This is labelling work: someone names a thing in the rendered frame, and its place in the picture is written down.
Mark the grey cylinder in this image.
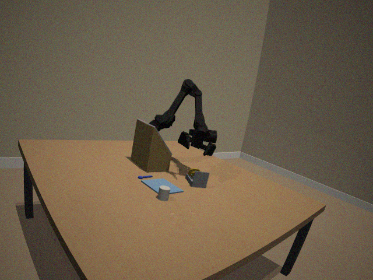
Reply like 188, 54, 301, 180
157, 185, 171, 201

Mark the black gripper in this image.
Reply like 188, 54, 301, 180
178, 131, 216, 156

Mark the blue flat mat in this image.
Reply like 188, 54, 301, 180
141, 178, 184, 194

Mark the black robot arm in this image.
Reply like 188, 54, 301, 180
149, 79, 217, 143

